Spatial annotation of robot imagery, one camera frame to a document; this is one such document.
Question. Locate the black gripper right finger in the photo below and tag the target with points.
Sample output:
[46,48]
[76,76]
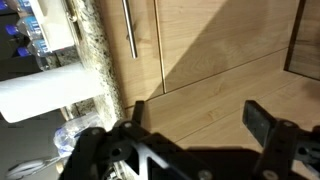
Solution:
[258,121]

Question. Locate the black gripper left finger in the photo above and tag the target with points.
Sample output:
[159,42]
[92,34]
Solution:
[138,113]

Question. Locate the light wooden drawer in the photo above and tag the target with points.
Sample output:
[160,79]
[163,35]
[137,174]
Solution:
[146,50]

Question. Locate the clear plastic bottle bag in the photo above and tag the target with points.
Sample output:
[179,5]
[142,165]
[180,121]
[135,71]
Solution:
[76,133]

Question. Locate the white paper towel roll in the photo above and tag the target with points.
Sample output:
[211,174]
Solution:
[46,90]

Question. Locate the light wooden cabinet door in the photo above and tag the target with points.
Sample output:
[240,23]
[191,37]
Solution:
[216,33]

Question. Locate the water bottle red blue label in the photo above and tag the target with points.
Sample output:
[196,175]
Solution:
[36,48]
[30,25]
[25,5]

